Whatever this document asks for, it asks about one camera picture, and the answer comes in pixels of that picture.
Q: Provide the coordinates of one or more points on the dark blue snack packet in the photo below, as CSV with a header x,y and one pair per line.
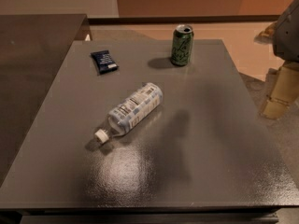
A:
x,y
104,61

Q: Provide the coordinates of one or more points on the green soda can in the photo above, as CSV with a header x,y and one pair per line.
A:
x,y
182,45

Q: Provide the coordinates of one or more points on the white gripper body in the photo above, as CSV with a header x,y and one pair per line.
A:
x,y
288,36

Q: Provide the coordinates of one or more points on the blue labelled plastic bottle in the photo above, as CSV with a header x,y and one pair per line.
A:
x,y
125,116

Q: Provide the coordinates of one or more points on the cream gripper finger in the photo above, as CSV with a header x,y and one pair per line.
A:
x,y
268,32
281,90

